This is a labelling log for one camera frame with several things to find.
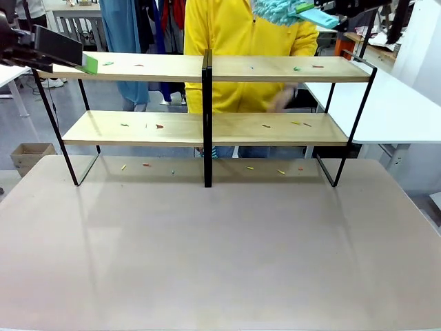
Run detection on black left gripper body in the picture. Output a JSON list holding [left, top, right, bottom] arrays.
[[0, 10, 36, 52]]

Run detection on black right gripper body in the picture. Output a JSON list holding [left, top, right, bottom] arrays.
[[313, 0, 392, 17]]

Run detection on teal microfiber duster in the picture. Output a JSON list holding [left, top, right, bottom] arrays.
[[252, 0, 340, 30]]

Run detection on person's left hand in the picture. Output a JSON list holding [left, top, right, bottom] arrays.
[[267, 83, 298, 113]]

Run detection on small white desk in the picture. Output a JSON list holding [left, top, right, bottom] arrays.
[[0, 64, 32, 118]]

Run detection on white slatted background table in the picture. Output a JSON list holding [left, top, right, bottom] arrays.
[[44, 0, 106, 53]]

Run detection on background person dark trousers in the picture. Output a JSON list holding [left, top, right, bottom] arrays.
[[15, 0, 53, 32]]

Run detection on thin black stand pole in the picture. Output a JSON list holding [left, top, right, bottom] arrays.
[[359, 6, 380, 59]]

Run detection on white sneaker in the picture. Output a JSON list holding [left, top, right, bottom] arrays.
[[41, 77, 68, 89]]

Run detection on orange cabinet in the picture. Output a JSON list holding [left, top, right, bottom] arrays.
[[333, 37, 363, 59]]

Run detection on wooden background desk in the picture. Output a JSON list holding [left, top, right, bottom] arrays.
[[344, 20, 404, 72]]

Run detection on hanging blue coat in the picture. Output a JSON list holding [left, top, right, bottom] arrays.
[[99, 0, 152, 112]]

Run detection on yellow hoodie torso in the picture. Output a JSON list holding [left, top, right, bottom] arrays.
[[183, 0, 320, 114]]

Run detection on black office chair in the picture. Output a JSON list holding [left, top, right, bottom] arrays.
[[291, 88, 318, 114]]

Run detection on cardboard box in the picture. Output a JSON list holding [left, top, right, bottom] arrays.
[[10, 143, 57, 179]]

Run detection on hanging dark clothes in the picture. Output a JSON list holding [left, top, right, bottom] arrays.
[[137, 0, 187, 55]]

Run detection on wooden shelf board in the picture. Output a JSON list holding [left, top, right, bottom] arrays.
[[62, 110, 349, 148], [37, 52, 372, 83]]

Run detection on large white side table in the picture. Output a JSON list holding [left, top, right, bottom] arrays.
[[302, 68, 441, 166]]

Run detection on wooden two-tier shelf rack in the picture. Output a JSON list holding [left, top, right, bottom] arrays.
[[31, 49, 378, 189]]

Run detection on blue jeans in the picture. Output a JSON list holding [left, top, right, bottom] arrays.
[[215, 146, 307, 159]]

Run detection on teal striped shoe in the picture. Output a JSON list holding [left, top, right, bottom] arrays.
[[194, 146, 220, 159]]

